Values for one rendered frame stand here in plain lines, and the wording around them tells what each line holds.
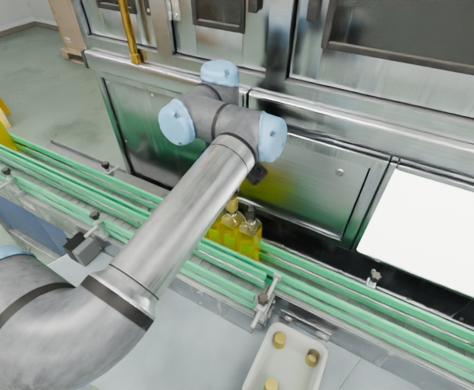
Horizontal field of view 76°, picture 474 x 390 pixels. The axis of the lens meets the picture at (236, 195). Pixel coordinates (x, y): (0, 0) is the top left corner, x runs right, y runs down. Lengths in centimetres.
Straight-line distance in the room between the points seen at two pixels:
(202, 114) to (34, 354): 39
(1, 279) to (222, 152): 31
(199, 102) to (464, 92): 49
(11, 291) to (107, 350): 12
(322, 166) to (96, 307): 61
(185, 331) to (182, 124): 73
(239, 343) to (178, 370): 19
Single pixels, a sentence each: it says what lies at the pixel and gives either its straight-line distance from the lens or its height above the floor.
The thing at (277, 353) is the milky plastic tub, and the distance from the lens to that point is 103.
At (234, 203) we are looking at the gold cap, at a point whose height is 115.
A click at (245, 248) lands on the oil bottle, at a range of 91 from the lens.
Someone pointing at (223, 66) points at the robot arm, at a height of 151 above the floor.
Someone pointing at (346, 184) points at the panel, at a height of 122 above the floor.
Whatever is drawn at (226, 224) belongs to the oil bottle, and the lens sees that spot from 87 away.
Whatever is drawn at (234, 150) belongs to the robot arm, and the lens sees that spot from 45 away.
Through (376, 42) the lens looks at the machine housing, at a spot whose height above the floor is 154.
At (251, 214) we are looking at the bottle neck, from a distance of 81.
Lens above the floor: 174
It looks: 45 degrees down
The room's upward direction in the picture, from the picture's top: straight up
